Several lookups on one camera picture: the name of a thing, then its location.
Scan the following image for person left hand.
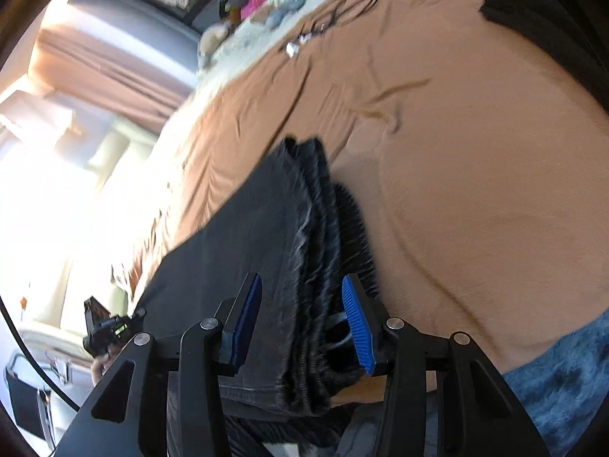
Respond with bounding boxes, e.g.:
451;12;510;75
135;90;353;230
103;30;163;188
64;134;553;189
90;345;122;386

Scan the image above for blue patterned garment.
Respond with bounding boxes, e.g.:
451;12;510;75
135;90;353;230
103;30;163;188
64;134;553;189
504;313;608;456

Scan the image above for black camera cable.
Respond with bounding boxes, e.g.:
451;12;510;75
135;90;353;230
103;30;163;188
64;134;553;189
0;294;83;413

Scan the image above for beige teddy bear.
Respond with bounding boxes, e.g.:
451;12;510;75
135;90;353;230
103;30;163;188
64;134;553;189
198;21;231;57

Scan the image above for black cable on bed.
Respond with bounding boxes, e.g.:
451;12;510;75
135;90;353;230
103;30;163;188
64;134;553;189
277;0;381;54

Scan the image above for brown bed blanket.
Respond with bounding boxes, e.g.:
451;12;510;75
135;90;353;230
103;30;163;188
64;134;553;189
111;0;609;407

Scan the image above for folded black clothes stack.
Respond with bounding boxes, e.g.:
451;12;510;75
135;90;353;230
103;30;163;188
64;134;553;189
480;0;608;109

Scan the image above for pink curtain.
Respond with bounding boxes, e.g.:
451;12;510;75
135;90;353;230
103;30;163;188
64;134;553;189
29;28;192;134

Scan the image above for black denim pants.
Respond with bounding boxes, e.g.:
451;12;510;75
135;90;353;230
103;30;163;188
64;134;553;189
138;138;380;417

